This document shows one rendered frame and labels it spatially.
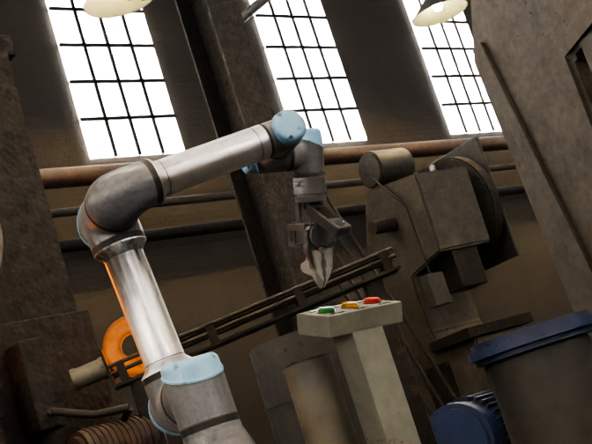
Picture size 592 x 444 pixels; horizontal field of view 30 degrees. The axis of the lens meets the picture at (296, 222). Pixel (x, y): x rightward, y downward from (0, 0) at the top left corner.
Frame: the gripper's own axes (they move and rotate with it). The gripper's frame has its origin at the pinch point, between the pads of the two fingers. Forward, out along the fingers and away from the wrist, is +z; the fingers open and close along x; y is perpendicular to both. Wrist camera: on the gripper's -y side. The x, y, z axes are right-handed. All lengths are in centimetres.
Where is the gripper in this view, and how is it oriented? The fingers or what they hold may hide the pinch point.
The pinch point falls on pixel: (323, 282)
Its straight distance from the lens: 253.3
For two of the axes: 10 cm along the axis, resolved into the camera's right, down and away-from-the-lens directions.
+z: 0.8, 10.0, 0.6
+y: -6.6, 0.1, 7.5
